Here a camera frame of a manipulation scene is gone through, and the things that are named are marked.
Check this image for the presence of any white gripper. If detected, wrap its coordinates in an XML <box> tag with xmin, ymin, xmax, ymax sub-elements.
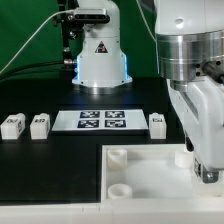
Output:
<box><xmin>167</xmin><ymin>77</ymin><xmax>224</xmax><ymax>184</ymax></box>

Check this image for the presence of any white square table top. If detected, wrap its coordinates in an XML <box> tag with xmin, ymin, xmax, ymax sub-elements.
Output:
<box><xmin>101</xmin><ymin>144</ymin><xmax>224</xmax><ymax>201</ymax></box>

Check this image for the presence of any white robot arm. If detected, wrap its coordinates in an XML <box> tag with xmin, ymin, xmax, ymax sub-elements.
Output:
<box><xmin>72</xmin><ymin>0</ymin><xmax>224</xmax><ymax>184</ymax></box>

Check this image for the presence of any white L-shaped fence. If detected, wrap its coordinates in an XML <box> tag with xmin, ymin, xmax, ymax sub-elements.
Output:
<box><xmin>0</xmin><ymin>198</ymin><xmax>224</xmax><ymax>224</ymax></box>

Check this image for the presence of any white marker sheet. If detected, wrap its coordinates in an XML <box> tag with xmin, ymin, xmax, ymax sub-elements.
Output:
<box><xmin>52</xmin><ymin>109</ymin><xmax>148</xmax><ymax>131</ymax></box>

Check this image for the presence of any black camera stand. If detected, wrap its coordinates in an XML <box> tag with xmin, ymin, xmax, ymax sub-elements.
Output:
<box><xmin>53</xmin><ymin>0</ymin><xmax>83</xmax><ymax>79</ymax></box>

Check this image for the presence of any grey camera on stand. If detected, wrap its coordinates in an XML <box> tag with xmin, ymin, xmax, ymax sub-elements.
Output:
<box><xmin>74</xmin><ymin>8</ymin><xmax>110</xmax><ymax>24</ymax></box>

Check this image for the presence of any black cable bundle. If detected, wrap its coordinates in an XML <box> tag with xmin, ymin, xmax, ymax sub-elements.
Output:
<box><xmin>0</xmin><ymin>60</ymin><xmax>73</xmax><ymax>83</ymax></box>

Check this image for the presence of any white camera cable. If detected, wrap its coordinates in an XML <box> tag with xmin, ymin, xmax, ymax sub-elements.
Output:
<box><xmin>0</xmin><ymin>9</ymin><xmax>75</xmax><ymax>75</ymax></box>

